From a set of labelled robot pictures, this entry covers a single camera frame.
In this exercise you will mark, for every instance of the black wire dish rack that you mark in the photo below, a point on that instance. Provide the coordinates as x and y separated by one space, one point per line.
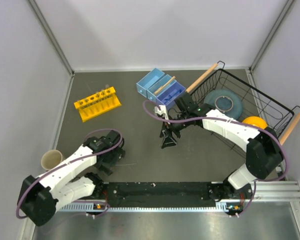
205 144

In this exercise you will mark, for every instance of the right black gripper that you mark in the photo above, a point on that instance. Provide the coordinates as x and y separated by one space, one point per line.
169 140

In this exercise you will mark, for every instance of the yellow ribbed bowl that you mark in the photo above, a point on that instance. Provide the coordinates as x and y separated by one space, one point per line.
255 121

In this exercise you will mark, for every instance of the blue safety glasses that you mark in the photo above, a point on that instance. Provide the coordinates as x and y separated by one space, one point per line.
171 95

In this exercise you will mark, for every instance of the test tube brush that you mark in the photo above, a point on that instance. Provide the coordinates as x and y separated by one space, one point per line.
127 164

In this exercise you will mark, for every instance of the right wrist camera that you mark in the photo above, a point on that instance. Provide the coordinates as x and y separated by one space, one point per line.
161 111

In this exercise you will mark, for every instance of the wooden stick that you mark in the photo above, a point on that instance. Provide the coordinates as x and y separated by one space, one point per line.
163 86

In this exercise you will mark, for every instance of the yellow test tube rack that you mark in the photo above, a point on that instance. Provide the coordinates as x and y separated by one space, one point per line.
99 107

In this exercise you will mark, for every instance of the light blue drawer box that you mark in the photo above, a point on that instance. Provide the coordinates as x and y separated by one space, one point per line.
148 80

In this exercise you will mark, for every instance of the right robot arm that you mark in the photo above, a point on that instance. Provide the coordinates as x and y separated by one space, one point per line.
263 151

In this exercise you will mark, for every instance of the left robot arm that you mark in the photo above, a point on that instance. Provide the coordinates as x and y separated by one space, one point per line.
42 196

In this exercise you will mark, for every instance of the paper cup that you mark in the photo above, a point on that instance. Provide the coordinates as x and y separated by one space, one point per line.
51 159

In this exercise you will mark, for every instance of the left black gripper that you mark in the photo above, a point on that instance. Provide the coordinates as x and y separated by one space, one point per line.
105 167

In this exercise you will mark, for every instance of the purple drawer box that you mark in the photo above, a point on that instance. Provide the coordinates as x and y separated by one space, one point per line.
175 85

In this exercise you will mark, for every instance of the middle blue drawer box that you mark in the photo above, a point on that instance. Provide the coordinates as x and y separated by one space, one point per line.
160 86

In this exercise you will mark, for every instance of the blue ceramic plate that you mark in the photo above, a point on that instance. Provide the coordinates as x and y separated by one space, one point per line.
226 101

